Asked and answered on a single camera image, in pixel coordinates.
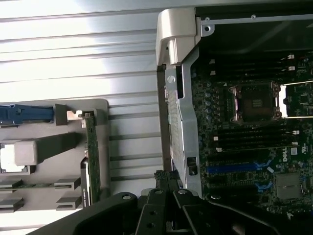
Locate open grey PC case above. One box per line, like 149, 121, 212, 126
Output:
156, 0, 313, 213

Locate hard disk in blue caddy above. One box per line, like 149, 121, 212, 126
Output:
0, 104, 53, 126

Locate CPU socket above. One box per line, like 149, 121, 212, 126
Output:
220, 82, 282, 124

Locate grey parts rack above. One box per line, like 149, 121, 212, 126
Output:
0, 99, 110, 213

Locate silver CPU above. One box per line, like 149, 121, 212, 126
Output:
0, 143, 16, 170

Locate green RAM stick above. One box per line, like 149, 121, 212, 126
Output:
0, 183, 58, 189

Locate blue expansion slot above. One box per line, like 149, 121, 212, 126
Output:
207, 164, 257, 173

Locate metal socket cover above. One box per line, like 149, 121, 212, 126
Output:
280, 83, 313, 119

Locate green motherboard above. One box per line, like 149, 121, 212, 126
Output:
190, 48, 313, 216

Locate silver chipset heatsink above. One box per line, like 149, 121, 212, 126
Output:
276, 172, 302, 199

